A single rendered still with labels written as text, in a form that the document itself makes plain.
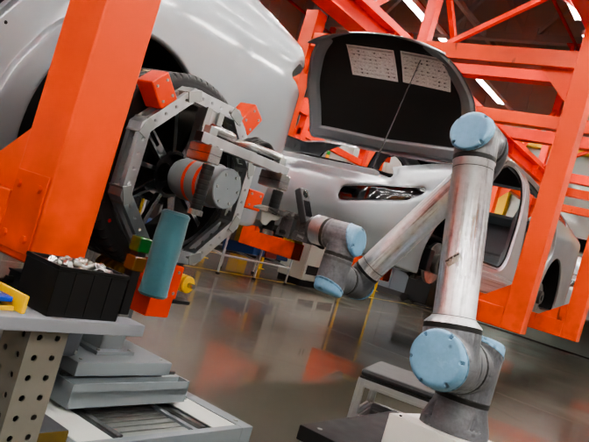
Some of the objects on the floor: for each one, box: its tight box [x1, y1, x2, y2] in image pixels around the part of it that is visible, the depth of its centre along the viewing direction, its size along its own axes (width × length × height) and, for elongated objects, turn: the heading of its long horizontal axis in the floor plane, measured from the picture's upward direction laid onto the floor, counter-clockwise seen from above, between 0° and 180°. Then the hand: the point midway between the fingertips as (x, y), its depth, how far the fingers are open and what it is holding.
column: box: [0, 330, 69, 442], centre depth 153 cm, size 10×10×42 cm
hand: (267, 208), depth 218 cm, fingers open, 14 cm apart
